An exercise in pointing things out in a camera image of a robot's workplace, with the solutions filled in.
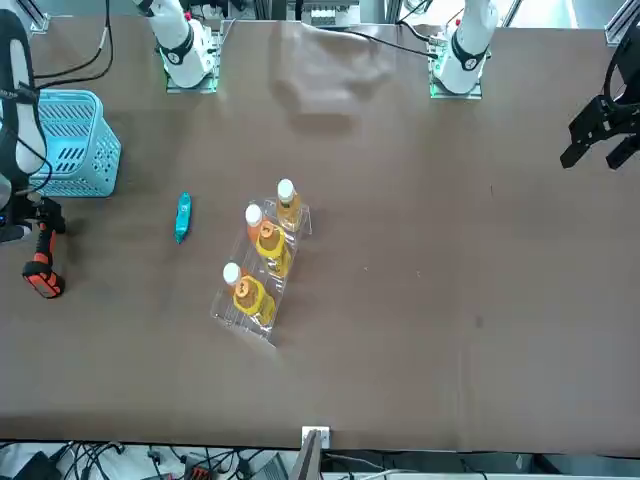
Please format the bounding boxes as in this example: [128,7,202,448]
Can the black table power cable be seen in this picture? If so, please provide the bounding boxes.
[319,27,437,60]

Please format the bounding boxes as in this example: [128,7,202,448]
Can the pale yellow drink bottle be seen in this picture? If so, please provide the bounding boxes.
[272,178,306,234]

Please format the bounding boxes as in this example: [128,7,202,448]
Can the aluminium frame post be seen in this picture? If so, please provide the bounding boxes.
[289,425,332,480]

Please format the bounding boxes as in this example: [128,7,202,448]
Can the yellow label bottle orange cap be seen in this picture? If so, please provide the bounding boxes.
[232,274,277,327]
[255,222,294,279]

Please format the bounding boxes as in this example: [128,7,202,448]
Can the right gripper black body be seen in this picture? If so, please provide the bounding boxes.
[0,192,44,230]

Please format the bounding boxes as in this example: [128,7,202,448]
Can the aluminium corner profile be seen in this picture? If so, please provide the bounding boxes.
[28,0,52,34]
[603,0,635,47]

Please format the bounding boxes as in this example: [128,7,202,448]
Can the teal potato chips bag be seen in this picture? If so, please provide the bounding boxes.
[172,190,194,246]

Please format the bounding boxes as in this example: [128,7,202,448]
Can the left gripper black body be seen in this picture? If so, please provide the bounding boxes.
[602,30,640,139]

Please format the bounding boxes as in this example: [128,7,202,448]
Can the orange juice bottle white cap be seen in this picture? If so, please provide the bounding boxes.
[222,262,244,301]
[243,203,266,247]

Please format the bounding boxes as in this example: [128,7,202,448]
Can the black power adapter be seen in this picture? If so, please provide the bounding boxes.
[9,449,57,480]

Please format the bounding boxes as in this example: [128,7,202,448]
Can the grey electrical box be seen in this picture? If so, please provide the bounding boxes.
[305,0,360,27]

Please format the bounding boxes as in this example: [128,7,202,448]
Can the orange black barcode scanner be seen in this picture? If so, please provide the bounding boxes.
[21,199,68,301]

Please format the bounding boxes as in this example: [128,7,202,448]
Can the clear acrylic tiered shelf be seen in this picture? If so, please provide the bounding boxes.
[208,197,314,350]

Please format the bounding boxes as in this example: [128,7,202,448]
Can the light blue plastic basket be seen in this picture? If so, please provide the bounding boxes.
[24,89,123,198]

